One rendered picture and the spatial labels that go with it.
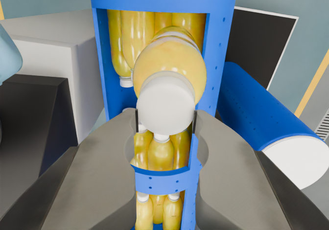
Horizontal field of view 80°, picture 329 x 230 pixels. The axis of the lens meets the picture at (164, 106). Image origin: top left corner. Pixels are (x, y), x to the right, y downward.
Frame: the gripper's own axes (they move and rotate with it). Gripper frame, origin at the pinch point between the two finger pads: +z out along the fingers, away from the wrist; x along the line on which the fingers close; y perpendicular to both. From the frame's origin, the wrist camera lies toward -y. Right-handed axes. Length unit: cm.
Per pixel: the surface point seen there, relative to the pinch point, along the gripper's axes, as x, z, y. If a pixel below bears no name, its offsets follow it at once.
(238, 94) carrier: 38, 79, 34
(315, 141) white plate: 51, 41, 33
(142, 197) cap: -6, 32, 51
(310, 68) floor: 119, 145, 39
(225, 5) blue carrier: 9.8, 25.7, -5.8
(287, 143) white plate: 42, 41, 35
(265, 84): 78, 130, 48
